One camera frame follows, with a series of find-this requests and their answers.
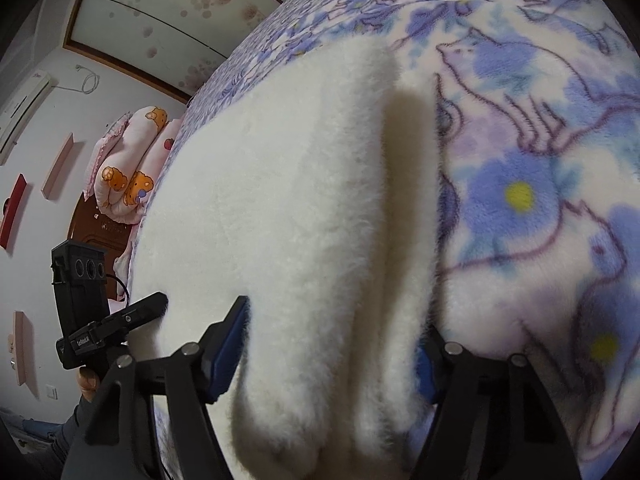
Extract folded pink bear quilt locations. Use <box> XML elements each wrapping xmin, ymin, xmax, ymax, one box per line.
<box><xmin>82</xmin><ymin>106</ymin><xmax>181</xmax><ymax>226</ymax></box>

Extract floral sliding wardrobe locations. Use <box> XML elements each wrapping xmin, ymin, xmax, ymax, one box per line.
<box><xmin>64</xmin><ymin>0</ymin><xmax>285</xmax><ymax>101</ymax></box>

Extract white air conditioner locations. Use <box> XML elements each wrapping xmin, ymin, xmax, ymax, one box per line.
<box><xmin>0</xmin><ymin>70</ymin><xmax>52</xmax><ymax>165</ymax></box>

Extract dark wooden headboard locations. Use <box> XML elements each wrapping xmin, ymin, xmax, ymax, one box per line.
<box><xmin>67</xmin><ymin>194</ymin><xmax>131</xmax><ymax>300</ymax></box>

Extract purple floral fleece blanket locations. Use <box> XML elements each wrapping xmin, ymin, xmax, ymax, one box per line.
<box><xmin>156</xmin><ymin>0</ymin><xmax>639</xmax><ymax>479</ymax></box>

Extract pink wall shelf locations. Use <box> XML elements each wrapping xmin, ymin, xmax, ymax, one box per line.
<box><xmin>40</xmin><ymin>132</ymin><xmax>75</xmax><ymax>200</ymax></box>
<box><xmin>11</xmin><ymin>311</ymin><xmax>37</xmax><ymax>393</ymax></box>

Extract white fluffy sweater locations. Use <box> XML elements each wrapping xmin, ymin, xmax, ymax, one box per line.
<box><xmin>129</xmin><ymin>36</ymin><xmax>440</xmax><ymax>479</ymax></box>

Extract person's left hand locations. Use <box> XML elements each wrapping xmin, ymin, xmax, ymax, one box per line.
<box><xmin>76</xmin><ymin>366</ymin><xmax>100</xmax><ymax>402</ymax></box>

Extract lower pink wall shelf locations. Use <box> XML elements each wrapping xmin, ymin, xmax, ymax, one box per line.
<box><xmin>11</xmin><ymin>311</ymin><xmax>37</xmax><ymax>393</ymax></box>

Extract red wall shelf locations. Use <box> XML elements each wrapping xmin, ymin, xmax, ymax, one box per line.
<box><xmin>0</xmin><ymin>174</ymin><xmax>27</xmax><ymax>249</ymax></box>

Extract black camera box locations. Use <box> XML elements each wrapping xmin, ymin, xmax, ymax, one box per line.
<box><xmin>51</xmin><ymin>240</ymin><xmax>110</xmax><ymax>337</ymax></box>

